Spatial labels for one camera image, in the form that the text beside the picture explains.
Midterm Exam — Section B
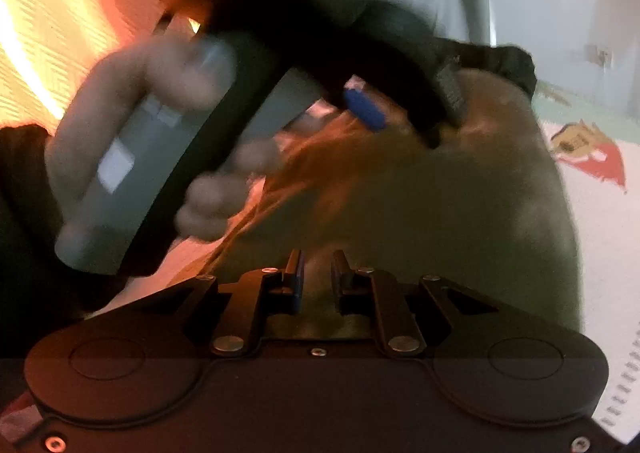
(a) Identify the white wall socket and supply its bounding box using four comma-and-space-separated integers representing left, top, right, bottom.
585, 45, 615, 68

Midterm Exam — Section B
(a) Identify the green tie-dye hoodie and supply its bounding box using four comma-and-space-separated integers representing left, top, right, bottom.
210, 68, 587, 341

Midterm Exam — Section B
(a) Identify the person's left hand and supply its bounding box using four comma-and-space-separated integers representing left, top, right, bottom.
45, 35, 287, 243

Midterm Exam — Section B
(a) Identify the orange patterned curtain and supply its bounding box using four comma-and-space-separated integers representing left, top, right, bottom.
0, 0, 241, 134

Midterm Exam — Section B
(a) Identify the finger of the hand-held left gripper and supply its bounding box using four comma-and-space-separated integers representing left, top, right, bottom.
405, 35, 470, 150
344, 87, 387, 132

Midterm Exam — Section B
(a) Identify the black patterned garment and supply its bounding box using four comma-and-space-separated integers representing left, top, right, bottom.
440, 38, 538, 98

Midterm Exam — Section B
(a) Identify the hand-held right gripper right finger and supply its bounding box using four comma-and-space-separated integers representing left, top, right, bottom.
331, 249, 501, 358

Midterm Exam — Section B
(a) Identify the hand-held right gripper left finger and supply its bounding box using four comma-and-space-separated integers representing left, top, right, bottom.
132, 249, 306, 358

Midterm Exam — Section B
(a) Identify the printed play mat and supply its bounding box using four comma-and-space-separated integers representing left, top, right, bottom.
100, 80, 640, 444

